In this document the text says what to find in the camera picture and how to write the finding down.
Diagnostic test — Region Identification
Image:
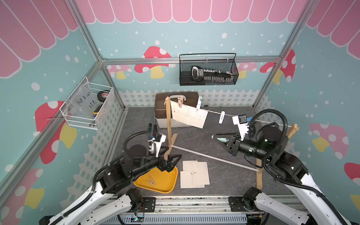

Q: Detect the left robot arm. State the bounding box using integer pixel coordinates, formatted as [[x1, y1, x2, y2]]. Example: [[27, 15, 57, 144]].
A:
[[39, 131, 182, 225]]

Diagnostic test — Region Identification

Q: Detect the wooden clothesline rack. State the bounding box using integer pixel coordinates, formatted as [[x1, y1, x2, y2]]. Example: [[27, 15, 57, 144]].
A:
[[163, 96, 300, 190]]

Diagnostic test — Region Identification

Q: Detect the black wire mesh basket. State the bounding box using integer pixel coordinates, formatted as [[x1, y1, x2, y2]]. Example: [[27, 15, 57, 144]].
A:
[[179, 53, 239, 86]]

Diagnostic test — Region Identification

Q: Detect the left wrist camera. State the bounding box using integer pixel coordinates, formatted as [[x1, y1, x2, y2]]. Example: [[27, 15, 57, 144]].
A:
[[149, 133, 166, 158]]

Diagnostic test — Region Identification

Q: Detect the white wire basket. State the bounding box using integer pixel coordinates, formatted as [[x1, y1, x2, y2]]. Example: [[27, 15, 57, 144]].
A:
[[60, 77, 114, 130]]

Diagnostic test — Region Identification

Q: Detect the black tape roll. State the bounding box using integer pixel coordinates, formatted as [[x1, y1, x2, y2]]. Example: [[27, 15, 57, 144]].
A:
[[97, 91, 109, 103]]

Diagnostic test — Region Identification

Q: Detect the white clothespin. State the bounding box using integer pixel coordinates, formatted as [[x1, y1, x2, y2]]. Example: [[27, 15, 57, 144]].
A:
[[219, 111, 226, 124], [196, 96, 202, 112]]

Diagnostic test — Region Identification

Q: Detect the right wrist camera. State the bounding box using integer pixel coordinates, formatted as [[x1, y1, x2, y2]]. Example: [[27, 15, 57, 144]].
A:
[[232, 115, 249, 141]]

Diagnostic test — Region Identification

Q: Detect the yellow plastic tray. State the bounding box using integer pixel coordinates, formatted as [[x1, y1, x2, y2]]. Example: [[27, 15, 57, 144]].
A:
[[133, 167, 179, 194]]

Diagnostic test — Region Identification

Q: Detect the green clothespin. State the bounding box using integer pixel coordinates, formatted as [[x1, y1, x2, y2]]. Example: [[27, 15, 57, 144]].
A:
[[217, 137, 229, 143]]

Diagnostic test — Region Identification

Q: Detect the yellow handled screwdriver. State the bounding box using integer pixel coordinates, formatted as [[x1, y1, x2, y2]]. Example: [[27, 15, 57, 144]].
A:
[[153, 124, 158, 136]]

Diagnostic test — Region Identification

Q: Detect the pink clothespin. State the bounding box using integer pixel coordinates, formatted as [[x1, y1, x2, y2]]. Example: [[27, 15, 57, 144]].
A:
[[178, 95, 187, 108], [146, 174, 156, 186]]

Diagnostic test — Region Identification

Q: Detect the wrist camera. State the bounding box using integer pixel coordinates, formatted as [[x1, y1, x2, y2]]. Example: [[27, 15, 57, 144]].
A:
[[149, 133, 166, 158], [232, 115, 249, 141]]

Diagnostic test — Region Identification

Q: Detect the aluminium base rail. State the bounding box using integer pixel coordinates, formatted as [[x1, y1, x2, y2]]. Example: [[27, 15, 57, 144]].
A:
[[75, 195, 313, 225]]

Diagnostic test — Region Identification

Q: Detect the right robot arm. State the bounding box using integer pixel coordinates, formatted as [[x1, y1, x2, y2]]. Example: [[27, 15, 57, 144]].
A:
[[212, 109, 353, 225]]

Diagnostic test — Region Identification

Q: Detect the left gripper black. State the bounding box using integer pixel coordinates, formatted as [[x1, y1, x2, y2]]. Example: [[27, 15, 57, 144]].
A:
[[129, 146, 181, 179]]

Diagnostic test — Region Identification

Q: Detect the green handled screwdriver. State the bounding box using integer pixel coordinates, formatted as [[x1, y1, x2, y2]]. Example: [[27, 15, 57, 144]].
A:
[[147, 118, 152, 133]]

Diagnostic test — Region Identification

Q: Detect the brown lidded storage box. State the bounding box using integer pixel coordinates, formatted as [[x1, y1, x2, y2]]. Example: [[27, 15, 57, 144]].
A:
[[154, 92, 199, 128]]

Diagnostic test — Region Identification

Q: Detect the postcard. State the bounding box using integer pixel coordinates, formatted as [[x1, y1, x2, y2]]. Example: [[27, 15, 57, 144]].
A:
[[180, 171, 205, 189], [182, 161, 197, 171], [189, 107, 208, 129], [170, 101, 190, 125], [192, 162, 210, 187]]

